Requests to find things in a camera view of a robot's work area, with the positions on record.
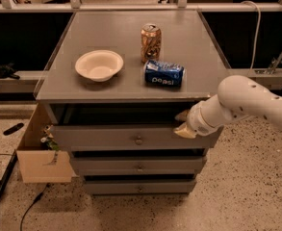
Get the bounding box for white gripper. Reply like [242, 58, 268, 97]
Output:
[173, 101, 218, 139]

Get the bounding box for grey top drawer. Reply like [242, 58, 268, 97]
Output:
[51, 125, 221, 151]

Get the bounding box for grey drawer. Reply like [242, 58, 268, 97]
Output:
[84, 180, 196, 195]
[71, 157, 207, 175]
[51, 125, 221, 151]

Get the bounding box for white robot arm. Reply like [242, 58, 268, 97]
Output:
[173, 75, 282, 139]

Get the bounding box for grey middle drawer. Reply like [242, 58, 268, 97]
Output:
[71, 157, 207, 175]

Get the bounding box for grey bottom drawer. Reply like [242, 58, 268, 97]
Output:
[84, 180, 196, 195]

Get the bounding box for grey drawer cabinet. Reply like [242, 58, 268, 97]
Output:
[37, 11, 227, 184]

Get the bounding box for blue Pepsi can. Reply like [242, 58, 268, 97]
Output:
[144, 60, 185, 87]

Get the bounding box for gold crushed soda can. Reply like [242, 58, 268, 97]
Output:
[141, 23, 162, 63]

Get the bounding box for white paper bowl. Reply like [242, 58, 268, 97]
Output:
[75, 50, 124, 82]

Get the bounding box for crumpled items in box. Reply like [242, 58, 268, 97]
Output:
[40, 125, 60, 151]

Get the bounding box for cardboard box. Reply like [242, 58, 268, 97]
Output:
[16, 105, 74, 183]

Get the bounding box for white cable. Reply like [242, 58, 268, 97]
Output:
[235, 0, 263, 89]

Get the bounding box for metal frame rail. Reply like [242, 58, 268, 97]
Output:
[0, 0, 282, 13]

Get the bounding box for black cable on floor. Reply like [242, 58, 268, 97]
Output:
[19, 183, 49, 231]

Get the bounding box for black cloth on rail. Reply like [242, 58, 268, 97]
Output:
[0, 63, 19, 79]

